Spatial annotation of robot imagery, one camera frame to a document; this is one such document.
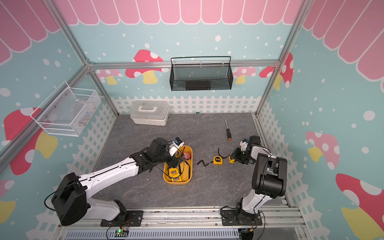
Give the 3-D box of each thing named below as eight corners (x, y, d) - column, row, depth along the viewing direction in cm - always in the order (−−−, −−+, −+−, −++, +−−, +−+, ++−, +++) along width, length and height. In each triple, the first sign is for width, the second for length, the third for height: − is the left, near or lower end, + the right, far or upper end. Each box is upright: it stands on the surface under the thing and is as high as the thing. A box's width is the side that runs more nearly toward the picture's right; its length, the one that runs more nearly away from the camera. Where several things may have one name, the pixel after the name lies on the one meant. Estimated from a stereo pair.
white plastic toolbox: (130, 126, 115) (124, 114, 105) (136, 111, 126) (130, 99, 116) (167, 126, 115) (164, 114, 105) (169, 111, 126) (167, 99, 116)
